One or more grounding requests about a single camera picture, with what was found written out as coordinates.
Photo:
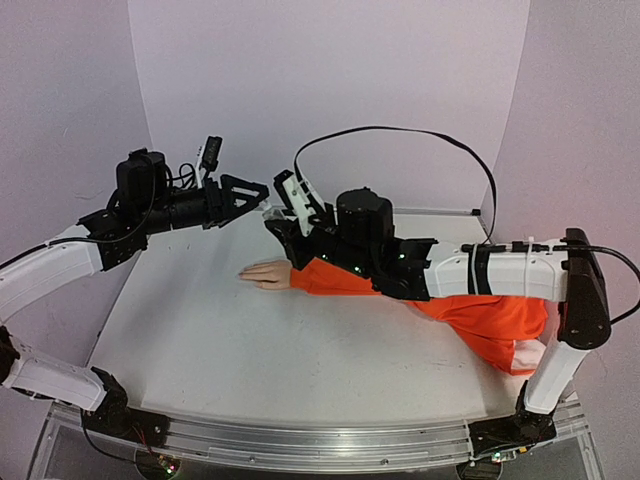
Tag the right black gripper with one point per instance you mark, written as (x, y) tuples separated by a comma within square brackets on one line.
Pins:
[(292, 235)]

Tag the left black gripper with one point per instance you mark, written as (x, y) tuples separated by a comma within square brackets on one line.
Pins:
[(216, 200)]

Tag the clear nail polish bottle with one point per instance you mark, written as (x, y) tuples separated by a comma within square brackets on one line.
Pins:
[(273, 214)]

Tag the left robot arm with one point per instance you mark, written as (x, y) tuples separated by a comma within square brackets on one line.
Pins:
[(145, 202)]

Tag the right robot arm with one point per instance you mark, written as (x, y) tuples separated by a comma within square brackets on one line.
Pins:
[(564, 273)]

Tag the mannequin hand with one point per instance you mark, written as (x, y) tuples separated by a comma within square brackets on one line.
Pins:
[(274, 275)]

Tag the orange sweatshirt sleeve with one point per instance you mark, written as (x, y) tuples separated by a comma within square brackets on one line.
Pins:
[(488, 325)]

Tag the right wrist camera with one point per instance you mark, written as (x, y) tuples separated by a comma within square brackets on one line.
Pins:
[(300, 197)]

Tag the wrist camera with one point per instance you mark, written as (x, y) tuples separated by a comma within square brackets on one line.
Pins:
[(300, 197), (208, 159)]

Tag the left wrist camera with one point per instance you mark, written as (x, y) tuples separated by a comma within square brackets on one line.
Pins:
[(208, 159)]

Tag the aluminium front rail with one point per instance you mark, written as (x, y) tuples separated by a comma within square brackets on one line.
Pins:
[(310, 449)]

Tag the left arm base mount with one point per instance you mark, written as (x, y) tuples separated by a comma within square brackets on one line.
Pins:
[(115, 418)]

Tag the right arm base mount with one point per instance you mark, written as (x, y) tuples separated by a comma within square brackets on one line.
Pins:
[(522, 429)]

